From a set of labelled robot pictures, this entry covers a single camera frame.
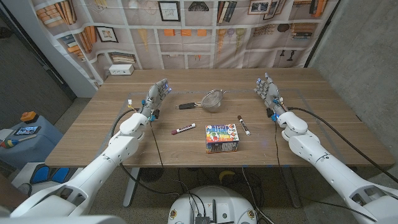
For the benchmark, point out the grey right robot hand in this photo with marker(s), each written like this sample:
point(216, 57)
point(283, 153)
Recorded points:
point(271, 93)

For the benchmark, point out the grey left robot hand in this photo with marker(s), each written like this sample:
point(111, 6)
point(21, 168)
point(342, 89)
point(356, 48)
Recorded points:
point(152, 98)

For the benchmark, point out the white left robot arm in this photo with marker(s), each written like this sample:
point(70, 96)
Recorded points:
point(102, 165)

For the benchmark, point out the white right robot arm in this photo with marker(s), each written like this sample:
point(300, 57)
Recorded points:
point(326, 165)

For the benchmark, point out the colourful printed package box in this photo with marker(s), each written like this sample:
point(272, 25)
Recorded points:
point(221, 137)

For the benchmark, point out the marker with brown cap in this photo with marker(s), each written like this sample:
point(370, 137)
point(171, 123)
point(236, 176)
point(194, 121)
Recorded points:
point(244, 125)

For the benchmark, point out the white power outlet box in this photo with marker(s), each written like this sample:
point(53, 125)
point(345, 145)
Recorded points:
point(120, 69)

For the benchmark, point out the marker with maroon cap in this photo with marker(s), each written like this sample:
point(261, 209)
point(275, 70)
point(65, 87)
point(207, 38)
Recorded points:
point(184, 128)

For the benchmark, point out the printed bookshelf backdrop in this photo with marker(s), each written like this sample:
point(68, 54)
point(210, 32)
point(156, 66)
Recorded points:
point(186, 43)

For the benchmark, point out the black round fan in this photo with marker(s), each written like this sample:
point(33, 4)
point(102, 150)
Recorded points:
point(150, 175)

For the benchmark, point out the black backdrop stand pole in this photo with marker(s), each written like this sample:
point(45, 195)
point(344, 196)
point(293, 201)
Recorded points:
point(321, 34)

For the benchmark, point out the yellow banana-shaped object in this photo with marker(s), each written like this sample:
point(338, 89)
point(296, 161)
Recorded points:
point(226, 175)

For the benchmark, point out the white table leg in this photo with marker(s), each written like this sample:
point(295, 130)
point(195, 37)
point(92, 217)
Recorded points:
point(130, 189)

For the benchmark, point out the grey table leg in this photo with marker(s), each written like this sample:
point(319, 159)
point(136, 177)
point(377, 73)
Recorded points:
point(292, 189)

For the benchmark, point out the blue-grey storage box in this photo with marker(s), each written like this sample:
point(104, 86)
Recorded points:
point(43, 146)

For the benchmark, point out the blue and black pads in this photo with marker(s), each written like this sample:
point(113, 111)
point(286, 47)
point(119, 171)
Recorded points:
point(60, 175)

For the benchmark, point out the white robot torso base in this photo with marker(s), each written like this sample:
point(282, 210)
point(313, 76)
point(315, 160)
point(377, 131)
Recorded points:
point(224, 205)

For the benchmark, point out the orange and black block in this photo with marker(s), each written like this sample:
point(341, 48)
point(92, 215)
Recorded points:
point(28, 116)

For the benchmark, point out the smartphone with lit screen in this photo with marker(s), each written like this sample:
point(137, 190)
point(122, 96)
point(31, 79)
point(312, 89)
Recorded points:
point(27, 130)

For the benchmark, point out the white robot chest edge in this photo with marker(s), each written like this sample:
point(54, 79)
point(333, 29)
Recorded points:
point(62, 220)

